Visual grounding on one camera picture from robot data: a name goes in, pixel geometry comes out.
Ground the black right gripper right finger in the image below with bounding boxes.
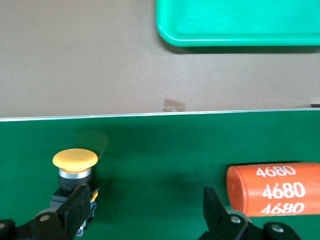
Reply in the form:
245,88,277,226
199,186,251,240

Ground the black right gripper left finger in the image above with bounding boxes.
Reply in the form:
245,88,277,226
31,184,91,240

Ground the yellow mushroom push button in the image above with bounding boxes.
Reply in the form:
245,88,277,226
49,148,100,237

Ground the orange 4680 cylinder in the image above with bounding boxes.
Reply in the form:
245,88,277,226
226,161,320,218

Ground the green conveyor belt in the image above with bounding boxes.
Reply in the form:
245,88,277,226
0,108,320,240

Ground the brown tape piece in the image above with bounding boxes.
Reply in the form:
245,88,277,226
161,98,186,113

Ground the green plastic tray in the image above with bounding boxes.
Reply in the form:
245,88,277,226
155,0,320,48

